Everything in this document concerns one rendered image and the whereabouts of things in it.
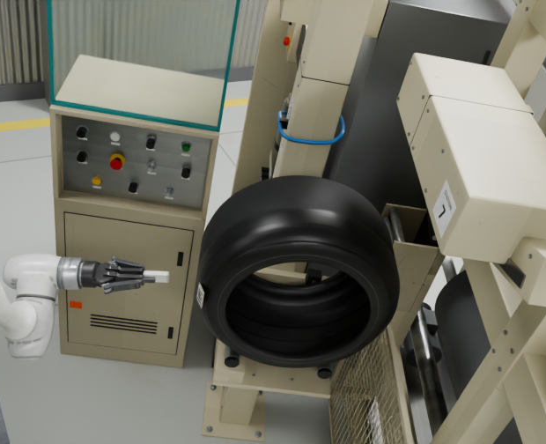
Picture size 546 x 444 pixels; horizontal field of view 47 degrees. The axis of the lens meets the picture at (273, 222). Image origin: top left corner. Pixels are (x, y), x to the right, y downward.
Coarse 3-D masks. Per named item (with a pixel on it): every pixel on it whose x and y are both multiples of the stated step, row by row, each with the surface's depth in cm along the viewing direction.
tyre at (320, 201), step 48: (240, 192) 170; (288, 192) 163; (336, 192) 165; (240, 240) 156; (288, 240) 153; (336, 240) 154; (384, 240) 165; (240, 288) 198; (288, 288) 201; (336, 288) 199; (384, 288) 162; (240, 336) 176; (288, 336) 195; (336, 336) 191
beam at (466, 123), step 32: (416, 64) 155; (448, 64) 157; (480, 64) 161; (416, 96) 152; (448, 96) 143; (480, 96) 146; (512, 96) 150; (416, 128) 148; (448, 128) 131; (480, 128) 134; (512, 128) 137; (416, 160) 145; (448, 160) 125; (480, 160) 123; (512, 160) 126; (544, 160) 128; (480, 192) 115; (512, 192) 117; (544, 192) 119; (448, 224) 120; (480, 224) 117; (512, 224) 117; (544, 224) 117; (480, 256) 122
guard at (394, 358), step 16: (368, 352) 212; (336, 368) 247; (352, 368) 229; (384, 368) 193; (336, 384) 246; (368, 384) 206; (400, 384) 177; (336, 400) 242; (352, 400) 222; (400, 400) 173; (336, 416) 239; (384, 416) 186; (400, 416) 171; (368, 432) 199
